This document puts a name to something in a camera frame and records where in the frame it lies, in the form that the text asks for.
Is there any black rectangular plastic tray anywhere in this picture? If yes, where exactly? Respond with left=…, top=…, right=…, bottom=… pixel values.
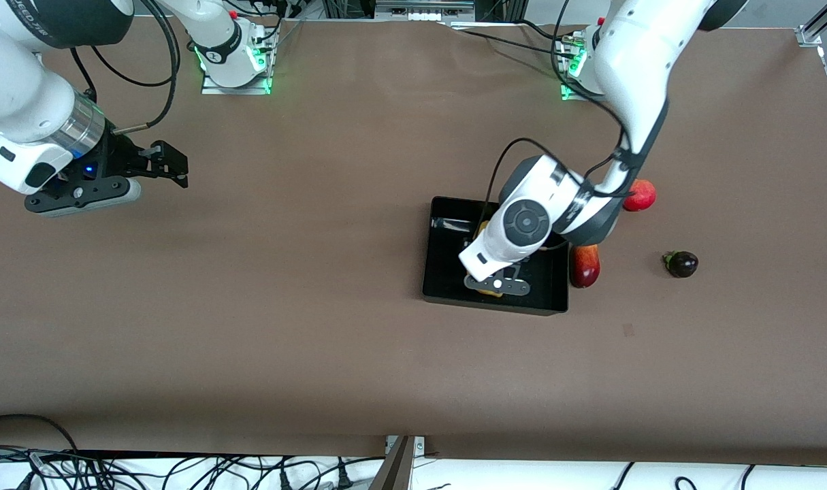
left=422, top=196, right=570, bottom=316

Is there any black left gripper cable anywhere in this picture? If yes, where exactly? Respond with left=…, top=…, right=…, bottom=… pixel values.
left=481, top=138, right=633, bottom=232

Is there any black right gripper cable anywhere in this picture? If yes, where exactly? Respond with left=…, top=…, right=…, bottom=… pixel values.
left=112, top=0, right=182, bottom=131

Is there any short black table cable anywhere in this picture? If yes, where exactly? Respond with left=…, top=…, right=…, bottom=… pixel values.
left=519, top=19, right=577, bottom=42

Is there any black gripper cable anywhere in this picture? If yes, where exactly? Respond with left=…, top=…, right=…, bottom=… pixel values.
left=112, top=0, right=182, bottom=131
left=481, top=138, right=633, bottom=232

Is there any long black table cable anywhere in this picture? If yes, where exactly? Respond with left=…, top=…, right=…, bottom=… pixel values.
left=462, top=29, right=577, bottom=59

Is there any red yellow mango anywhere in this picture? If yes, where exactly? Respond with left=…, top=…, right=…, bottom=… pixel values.
left=569, top=245, right=601, bottom=289

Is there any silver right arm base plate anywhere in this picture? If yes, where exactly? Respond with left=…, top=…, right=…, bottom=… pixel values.
left=201, top=24, right=273, bottom=95

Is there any silver control box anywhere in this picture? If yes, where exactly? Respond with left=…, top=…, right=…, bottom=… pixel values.
left=374, top=0, right=476, bottom=20

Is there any silver table edge bracket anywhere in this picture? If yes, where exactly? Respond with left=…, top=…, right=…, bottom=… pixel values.
left=386, top=436, right=426, bottom=458

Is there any yellow banana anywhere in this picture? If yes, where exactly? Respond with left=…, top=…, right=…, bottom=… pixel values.
left=473, top=219, right=504, bottom=299

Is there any red pomegranate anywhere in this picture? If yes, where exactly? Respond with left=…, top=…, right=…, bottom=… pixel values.
left=623, top=179, right=658, bottom=212

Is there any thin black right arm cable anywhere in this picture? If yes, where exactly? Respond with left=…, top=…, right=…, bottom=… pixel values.
left=69, top=41, right=177, bottom=103

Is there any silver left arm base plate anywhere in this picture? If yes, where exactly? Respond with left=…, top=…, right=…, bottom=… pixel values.
left=556, top=34, right=596, bottom=102

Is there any dark metal post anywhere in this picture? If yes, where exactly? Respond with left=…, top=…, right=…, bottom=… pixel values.
left=369, top=436, right=414, bottom=490

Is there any dark purple mangosteen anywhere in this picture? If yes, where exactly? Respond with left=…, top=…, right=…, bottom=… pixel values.
left=663, top=250, right=699, bottom=278

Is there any large black looped floor cable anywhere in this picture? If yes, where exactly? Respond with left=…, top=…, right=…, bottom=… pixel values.
left=0, top=413, right=80, bottom=453

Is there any brown table cover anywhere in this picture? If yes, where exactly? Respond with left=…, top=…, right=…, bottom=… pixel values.
left=0, top=15, right=827, bottom=467

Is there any silver aluminium corner profile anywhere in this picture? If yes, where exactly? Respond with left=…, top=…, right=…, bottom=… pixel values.
left=798, top=0, right=827, bottom=47

